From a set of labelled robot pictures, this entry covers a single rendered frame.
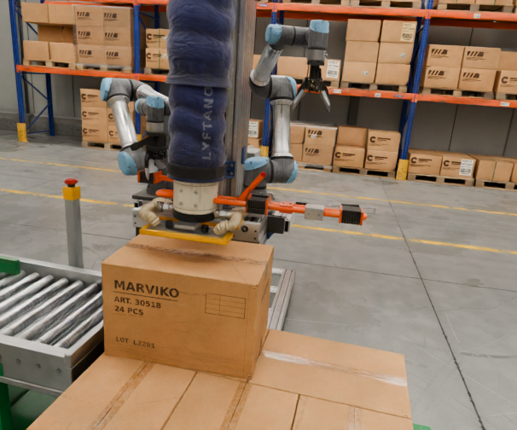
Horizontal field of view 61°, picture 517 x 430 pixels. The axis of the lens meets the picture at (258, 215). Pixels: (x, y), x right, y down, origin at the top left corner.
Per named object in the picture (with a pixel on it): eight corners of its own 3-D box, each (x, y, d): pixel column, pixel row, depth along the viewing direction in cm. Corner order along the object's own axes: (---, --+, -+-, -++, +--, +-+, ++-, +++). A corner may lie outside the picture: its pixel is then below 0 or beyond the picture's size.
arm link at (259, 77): (241, 80, 221) (269, 14, 175) (262, 82, 224) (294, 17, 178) (242, 101, 218) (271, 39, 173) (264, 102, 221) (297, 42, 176)
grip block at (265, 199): (244, 213, 164) (245, 198, 162) (249, 206, 173) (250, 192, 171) (266, 216, 162) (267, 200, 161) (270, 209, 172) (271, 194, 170)
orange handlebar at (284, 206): (128, 195, 172) (127, 186, 171) (158, 180, 200) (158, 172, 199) (367, 223, 158) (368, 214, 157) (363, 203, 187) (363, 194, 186)
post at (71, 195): (72, 344, 269) (61, 187, 239) (78, 338, 275) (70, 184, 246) (82, 346, 267) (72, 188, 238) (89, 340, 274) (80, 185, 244)
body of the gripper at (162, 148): (162, 161, 192) (162, 133, 189) (143, 159, 193) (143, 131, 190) (168, 159, 199) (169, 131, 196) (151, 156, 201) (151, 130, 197)
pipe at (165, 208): (141, 223, 164) (141, 209, 162) (165, 206, 187) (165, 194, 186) (229, 235, 159) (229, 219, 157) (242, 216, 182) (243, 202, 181)
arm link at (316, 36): (324, 22, 177) (333, 20, 169) (321, 51, 180) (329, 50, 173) (306, 20, 175) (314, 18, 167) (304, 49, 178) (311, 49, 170)
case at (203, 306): (104, 354, 174) (100, 262, 162) (145, 306, 212) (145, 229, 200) (251, 380, 165) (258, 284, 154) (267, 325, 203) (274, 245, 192)
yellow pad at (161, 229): (138, 234, 163) (138, 221, 161) (149, 226, 172) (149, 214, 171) (227, 246, 158) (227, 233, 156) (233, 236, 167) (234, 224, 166)
